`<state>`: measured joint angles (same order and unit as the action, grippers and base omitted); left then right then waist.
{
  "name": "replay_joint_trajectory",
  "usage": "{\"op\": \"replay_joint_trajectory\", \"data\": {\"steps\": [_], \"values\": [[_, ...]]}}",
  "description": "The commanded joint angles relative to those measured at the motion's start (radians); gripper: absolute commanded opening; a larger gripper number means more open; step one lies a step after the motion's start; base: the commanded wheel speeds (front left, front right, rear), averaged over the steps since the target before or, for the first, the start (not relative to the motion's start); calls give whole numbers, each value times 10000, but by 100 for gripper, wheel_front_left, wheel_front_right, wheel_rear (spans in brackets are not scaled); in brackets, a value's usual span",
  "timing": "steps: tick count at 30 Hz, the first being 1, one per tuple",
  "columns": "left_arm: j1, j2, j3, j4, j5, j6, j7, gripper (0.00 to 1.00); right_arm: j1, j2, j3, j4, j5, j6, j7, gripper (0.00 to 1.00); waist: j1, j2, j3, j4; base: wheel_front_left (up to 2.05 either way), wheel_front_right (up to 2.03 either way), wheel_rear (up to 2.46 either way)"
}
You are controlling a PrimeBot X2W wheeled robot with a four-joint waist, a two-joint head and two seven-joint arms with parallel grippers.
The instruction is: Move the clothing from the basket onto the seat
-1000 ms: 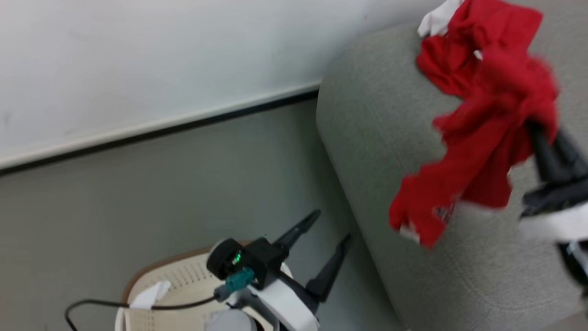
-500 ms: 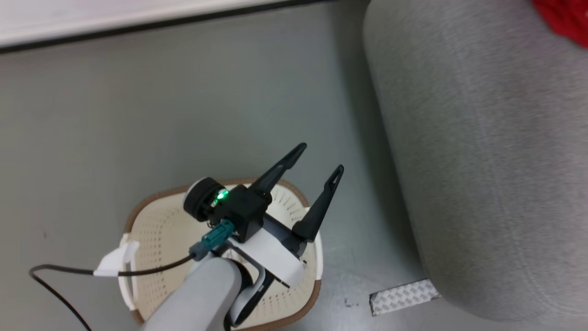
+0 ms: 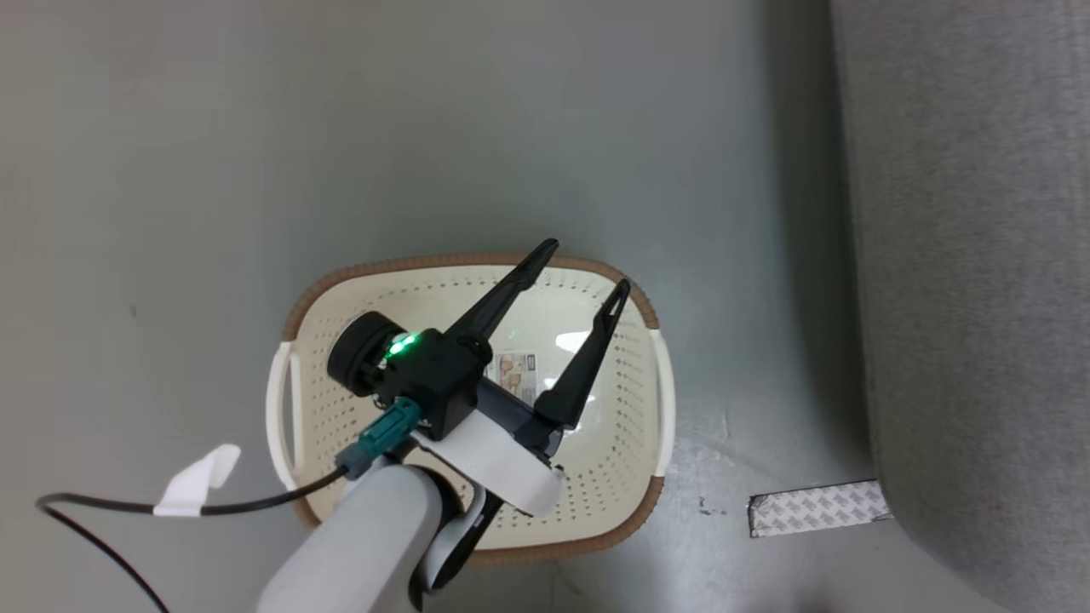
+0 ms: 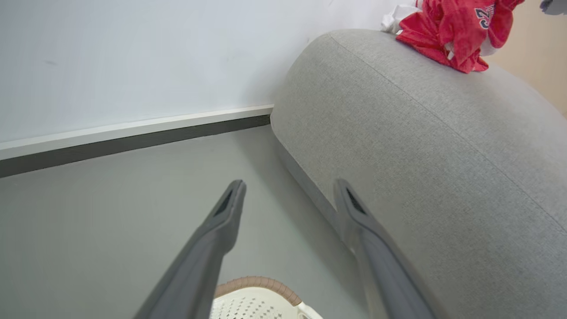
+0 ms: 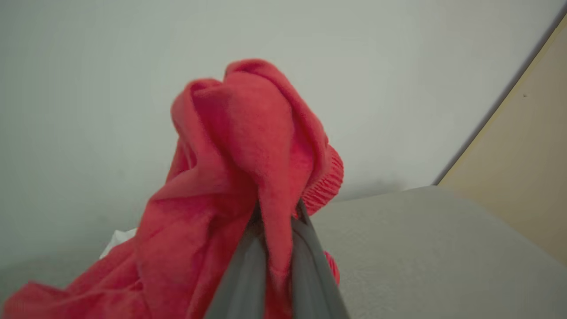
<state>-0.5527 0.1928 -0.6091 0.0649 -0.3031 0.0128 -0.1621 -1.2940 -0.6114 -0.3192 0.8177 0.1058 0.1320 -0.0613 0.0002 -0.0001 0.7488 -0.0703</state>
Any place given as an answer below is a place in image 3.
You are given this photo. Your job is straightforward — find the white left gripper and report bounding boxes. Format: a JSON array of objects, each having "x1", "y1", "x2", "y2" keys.
[{"x1": 416, "y1": 238, "x2": 633, "y2": 518}]

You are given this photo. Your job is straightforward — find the cream perforated laundry basket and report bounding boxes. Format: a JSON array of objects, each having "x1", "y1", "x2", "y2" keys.
[{"x1": 265, "y1": 251, "x2": 679, "y2": 568}]

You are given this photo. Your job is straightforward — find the paper label sticker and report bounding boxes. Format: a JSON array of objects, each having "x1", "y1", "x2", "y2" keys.
[{"x1": 485, "y1": 352, "x2": 539, "y2": 407}]

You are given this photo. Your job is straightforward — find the grey patterned floor tape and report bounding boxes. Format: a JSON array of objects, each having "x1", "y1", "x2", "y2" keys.
[{"x1": 748, "y1": 479, "x2": 893, "y2": 540}]

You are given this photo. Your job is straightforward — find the grey fabric sofa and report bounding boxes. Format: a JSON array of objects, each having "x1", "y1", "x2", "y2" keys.
[{"x1": 829, "y1": 0, "x2": 1090, "y2": 613}]

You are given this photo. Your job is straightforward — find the teal left camera connector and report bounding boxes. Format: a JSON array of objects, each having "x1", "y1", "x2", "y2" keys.
[{"x1": 336, "y1": 395, "x2": 425, "y2": 480}]

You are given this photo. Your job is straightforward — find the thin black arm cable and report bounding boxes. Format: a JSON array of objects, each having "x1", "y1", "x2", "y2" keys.
[{"x1": 35, "y1": 466, "x2": 352, "y2": 613}]

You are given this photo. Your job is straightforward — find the white tag on cable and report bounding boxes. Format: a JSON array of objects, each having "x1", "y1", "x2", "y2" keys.
[{"x1": 152, "y1": 443, "x2": 243, "y2": 518}]

